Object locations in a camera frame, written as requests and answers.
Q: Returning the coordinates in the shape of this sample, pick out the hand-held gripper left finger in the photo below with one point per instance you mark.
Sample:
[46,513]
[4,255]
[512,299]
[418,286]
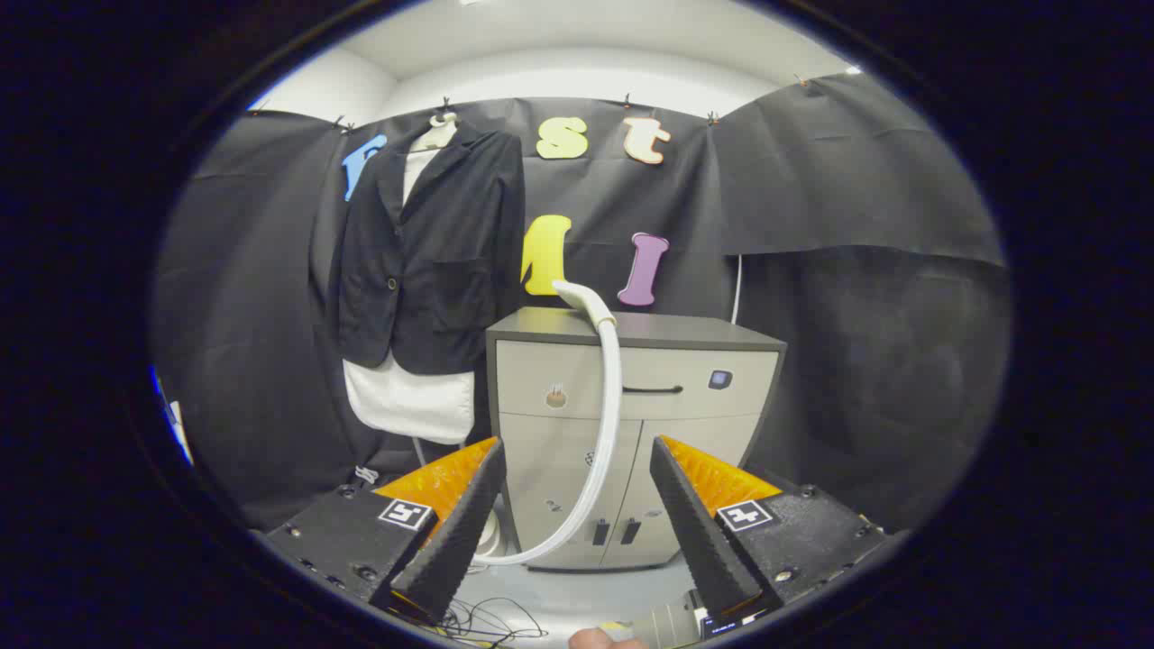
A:
[455,541]

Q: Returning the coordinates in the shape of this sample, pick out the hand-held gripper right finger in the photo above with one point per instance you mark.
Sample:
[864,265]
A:
[694,532]

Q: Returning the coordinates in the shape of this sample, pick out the white shirt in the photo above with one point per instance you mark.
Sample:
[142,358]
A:
[406,406]

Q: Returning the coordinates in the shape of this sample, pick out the white garment steamer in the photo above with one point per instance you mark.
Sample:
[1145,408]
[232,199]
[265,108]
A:
[611,397]

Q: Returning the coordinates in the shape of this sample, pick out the black jacket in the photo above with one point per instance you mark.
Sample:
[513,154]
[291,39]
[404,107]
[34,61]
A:
[451,270]

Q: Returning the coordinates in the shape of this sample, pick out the white clothes hanger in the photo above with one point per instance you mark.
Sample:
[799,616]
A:
[442,131]

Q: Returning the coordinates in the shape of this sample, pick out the grey cabinet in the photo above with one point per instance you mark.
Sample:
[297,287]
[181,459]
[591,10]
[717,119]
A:
[694,424]

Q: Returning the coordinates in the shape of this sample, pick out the white cloth tie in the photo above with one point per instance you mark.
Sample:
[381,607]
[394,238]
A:
[367,474]

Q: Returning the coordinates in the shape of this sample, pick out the black backdrop cloth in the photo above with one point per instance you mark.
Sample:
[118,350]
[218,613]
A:
[811,225]

